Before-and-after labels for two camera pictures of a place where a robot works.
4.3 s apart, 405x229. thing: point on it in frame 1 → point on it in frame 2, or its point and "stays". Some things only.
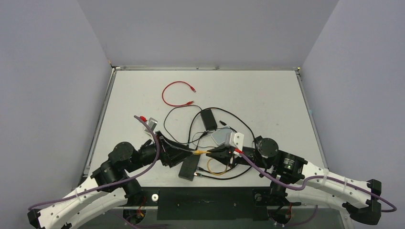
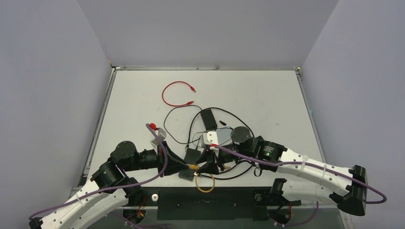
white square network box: [219, 135] stays
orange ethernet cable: [197, 152] → [195, 167]
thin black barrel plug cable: [220, 121] stays
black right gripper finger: [221, 154] → [209, 168]
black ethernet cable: [197, 173] stays
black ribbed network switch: [188, 167] stays
